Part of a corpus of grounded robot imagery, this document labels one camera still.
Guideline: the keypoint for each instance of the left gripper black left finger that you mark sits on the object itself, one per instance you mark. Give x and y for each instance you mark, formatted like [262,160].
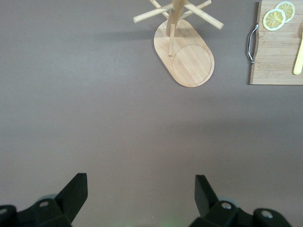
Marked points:
[47,212]

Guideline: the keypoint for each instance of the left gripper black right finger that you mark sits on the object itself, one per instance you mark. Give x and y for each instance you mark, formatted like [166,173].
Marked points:
[220,212]

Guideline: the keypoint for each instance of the wooden mug tree rack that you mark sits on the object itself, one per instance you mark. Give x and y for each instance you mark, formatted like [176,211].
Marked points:
[189,66]

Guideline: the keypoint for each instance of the brown table mat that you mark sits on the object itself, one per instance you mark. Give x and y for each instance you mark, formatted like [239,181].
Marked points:
[94,118]

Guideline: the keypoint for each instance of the bamboo cutting board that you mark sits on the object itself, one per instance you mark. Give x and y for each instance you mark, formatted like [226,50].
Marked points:
[272,59]

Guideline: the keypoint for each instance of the yellow plastic fork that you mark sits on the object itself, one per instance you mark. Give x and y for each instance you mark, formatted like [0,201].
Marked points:
[298,63]

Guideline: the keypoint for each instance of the lemon slice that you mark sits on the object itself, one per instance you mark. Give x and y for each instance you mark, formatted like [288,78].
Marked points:
[290,8]
[274,20]

